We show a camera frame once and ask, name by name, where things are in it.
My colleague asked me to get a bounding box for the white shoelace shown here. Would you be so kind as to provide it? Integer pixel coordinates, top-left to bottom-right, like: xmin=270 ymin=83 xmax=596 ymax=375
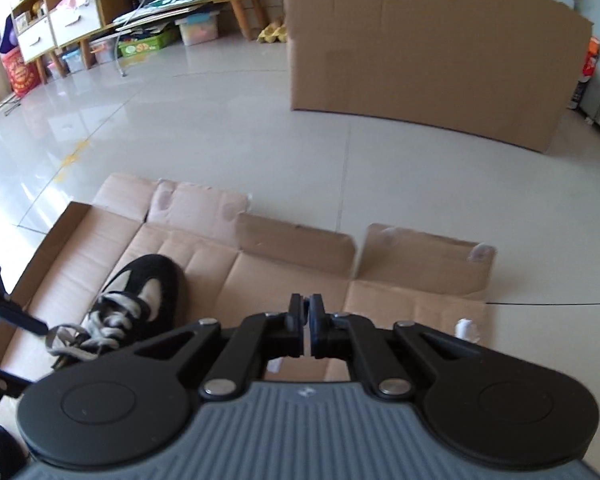
xmin=45 ymin=292 xmax=150 ymax=370

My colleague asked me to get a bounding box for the black and white sneaker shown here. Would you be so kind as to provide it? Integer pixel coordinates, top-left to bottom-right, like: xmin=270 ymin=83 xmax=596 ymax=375
xmin=45 ymin=254 xmax=183 ymax=370

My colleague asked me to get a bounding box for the flattened cardboard sheet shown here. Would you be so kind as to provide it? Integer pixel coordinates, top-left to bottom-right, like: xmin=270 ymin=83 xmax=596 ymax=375
xmin=0 ymin=171 xmax=498 ymax=386

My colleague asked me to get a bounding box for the crumpled white tape piece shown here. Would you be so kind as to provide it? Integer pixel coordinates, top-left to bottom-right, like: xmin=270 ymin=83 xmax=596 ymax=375
xmin=454 ymin=318 xmax=480 ymax=344

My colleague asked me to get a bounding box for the red patterned bag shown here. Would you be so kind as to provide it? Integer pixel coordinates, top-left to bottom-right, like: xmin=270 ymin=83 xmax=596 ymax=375
xmin=0 ymin=47 xmax=41 ymax=98

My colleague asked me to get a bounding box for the green storage box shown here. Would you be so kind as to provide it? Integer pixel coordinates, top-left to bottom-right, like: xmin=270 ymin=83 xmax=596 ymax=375
xmin=118 ymin=28 xmax=180 ymax=58

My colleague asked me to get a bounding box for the clear plastic storage bin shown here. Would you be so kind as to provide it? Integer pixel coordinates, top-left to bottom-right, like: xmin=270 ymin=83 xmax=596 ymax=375
xmin=175 ymin=12 xmax=219 ymax=47

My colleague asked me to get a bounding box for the large upright cardboard box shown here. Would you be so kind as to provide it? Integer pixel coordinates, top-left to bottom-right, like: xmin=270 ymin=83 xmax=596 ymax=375
xmin=284 ymin=0 xmax=592 ymax=153

